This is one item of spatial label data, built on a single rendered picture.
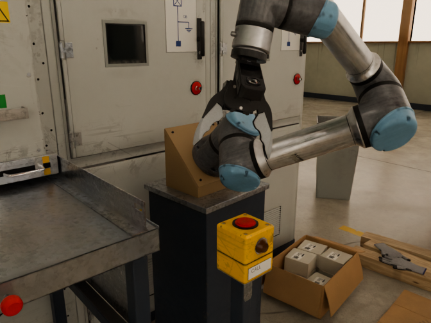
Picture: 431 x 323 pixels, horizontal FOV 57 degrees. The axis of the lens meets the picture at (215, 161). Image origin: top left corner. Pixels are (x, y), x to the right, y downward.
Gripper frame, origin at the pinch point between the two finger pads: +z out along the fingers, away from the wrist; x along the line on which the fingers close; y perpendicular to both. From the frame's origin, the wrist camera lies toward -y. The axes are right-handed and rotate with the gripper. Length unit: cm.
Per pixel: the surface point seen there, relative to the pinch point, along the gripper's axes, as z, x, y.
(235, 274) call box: 21.8, -4.4, -5.4
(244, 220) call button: 11.9, -4.3, -3.4
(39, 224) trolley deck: 23.8, 37.1, 12.4
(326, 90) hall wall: -137, -316, 827
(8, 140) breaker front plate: 9, 55, 35
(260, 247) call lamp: 15.3, -7.3, -7.4
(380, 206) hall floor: 32, -158, 217
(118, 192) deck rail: 14.2, 21.7, 14.1
